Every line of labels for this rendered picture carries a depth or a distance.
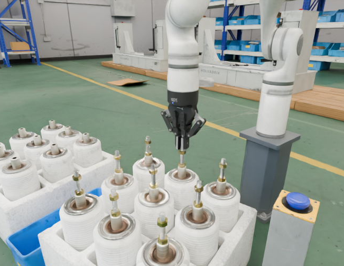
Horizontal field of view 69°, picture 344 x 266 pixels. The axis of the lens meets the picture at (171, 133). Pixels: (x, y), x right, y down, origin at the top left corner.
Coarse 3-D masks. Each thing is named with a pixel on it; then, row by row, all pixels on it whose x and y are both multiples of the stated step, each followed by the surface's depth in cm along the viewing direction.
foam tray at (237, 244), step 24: (240, 216) 67; (48, 240) 56; (144, 240) 56; (240, 240) 58; (48, 264) 60; (72, 264) 50; (96, 264) 55; (192, 264) 50; (216, 264) 50; (240, 264) 64
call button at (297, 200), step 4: (292, 192) 48; (296, 192) 48; (288, 196) 47; (292, 196) 47; (296, 196) 47; (300, 196) 47; (304, 196) 47; (288, 200) 46; (292, 200) 46; (296, 200) 46; (300, 200) 46; (304, 200) 46; (308, 200) 46; (292, 204) 46; (296, 204) 45; (300, 204) 45; (304, 204) 45; (308, 204) 45; (296, 208) 46; (300, 208) 45; (304, 208) 46
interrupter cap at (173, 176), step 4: (176, 168) 71; (172, 172) 70; (176, 172) 70; (188, 172) 70; (192, 172) 70; (168, 176) 68; (172, 176) 67; (176, 176) 68; (188, 176) 68; (192, 176) 68; (172, 180) 66; (176, 180) 66; (180, 180) 66; (184, 180) 66; (188, 180) 65; (192, 180) 66
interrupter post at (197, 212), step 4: (192, 208) 52; (196, 208) 51; (200, 208) 51; (192, 212) 52; (196, 212) 51; (200, 212) 51; (192, 216) 53; (196, 216) 52; (200, 216) 52; (196, 220) 52
